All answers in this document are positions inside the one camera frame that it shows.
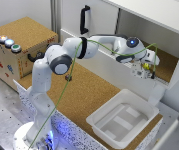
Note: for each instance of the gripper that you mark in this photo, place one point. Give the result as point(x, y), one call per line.
point(148, 60)

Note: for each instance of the yellow block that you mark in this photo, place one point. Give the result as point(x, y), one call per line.
point(145, 66)

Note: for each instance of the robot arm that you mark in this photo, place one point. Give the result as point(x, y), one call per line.
point(69, 50)

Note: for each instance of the white cabinet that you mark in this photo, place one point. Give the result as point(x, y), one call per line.
point(149, 40)

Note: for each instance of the purple block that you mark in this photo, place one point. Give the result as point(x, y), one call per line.
point(68, 78)

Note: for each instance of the white plastic box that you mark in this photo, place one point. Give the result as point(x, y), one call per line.
point(124, 118)

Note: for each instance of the white sliding door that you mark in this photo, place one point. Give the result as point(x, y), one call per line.
point(89, 16)

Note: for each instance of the wooden drawer box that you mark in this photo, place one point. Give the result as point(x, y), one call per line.
point(19, 50)

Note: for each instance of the green button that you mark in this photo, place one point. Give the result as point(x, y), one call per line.
point(16, 48)

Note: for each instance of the blue button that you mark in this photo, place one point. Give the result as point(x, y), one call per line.
point(9, 43)

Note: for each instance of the red button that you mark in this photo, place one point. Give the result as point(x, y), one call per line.
point(3, 39)

